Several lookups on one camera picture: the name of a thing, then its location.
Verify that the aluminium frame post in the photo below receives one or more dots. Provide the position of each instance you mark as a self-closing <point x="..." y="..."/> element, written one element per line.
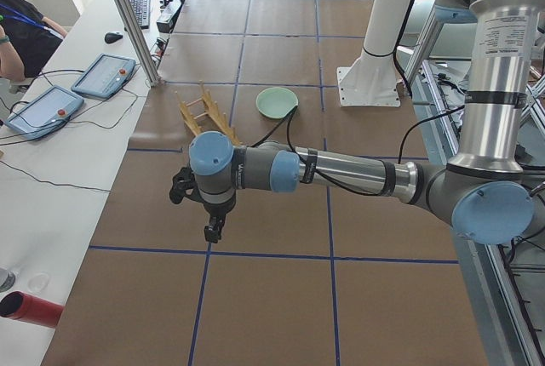
<point x="138" y="41"/>

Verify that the clear plastic lid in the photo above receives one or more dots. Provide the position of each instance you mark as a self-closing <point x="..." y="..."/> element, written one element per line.
<point x="38" y="283"/>

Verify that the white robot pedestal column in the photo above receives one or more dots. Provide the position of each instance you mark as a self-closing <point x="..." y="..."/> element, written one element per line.
<point x="371" y="79"/>

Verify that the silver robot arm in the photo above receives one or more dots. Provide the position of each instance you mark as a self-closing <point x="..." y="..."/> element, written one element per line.
<point x="479" y="192"/>

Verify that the light green plate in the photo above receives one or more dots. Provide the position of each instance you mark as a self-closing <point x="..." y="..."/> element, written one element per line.
<point x="276" y="102"/>

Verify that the near teach pendant tablet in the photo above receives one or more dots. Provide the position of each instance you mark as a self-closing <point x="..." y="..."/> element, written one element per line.
<point x="48" y="112"/>

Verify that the teach pendant tablet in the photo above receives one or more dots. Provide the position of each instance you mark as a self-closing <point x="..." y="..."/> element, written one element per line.
<point x="105" y="76"/>
<point x="48" y="112"/>

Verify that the wooden plate rack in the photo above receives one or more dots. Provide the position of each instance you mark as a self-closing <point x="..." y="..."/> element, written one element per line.
<point x="205" y="107"/>

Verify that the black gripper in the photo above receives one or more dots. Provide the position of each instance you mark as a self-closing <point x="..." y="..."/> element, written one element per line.
<point x="217" y="212"/>

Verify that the person in black shirt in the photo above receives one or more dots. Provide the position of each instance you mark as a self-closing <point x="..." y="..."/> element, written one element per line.
<point x="28" y="40"/>

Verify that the black keyboard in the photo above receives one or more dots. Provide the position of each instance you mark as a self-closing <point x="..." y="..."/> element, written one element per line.
<point x="142" y="10"/>

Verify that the black computer mouse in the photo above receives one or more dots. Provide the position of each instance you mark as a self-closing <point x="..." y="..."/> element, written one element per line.
<point x="112" y="37"/>

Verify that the red bottle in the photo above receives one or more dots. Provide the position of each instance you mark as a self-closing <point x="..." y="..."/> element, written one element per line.
<point x="31" y="309"/>

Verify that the far teach pendant tablet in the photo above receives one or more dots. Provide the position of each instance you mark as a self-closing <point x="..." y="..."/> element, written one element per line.
<point x="105" y="76"/>

